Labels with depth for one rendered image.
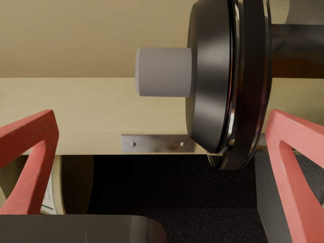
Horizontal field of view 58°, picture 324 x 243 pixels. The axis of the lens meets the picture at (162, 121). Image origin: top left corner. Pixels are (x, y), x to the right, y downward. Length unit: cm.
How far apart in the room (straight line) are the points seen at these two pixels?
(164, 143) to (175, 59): 14
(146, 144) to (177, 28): 44
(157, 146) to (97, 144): 6
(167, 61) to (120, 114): 15
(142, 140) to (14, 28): 53
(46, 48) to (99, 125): 47
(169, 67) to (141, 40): 53
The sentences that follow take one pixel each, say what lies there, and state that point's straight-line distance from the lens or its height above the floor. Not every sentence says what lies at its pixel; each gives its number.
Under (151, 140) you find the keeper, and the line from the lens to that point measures 28.
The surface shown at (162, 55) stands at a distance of 16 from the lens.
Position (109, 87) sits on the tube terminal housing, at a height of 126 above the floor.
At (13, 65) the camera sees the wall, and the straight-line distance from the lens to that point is 79.
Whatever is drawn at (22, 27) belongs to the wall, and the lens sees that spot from 74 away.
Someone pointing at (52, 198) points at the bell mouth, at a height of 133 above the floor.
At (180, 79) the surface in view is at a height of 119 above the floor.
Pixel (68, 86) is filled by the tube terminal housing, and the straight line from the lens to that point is 36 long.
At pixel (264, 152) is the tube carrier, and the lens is 16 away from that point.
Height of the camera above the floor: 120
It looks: level
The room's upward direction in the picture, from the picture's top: 90 degrees counter-clockwise
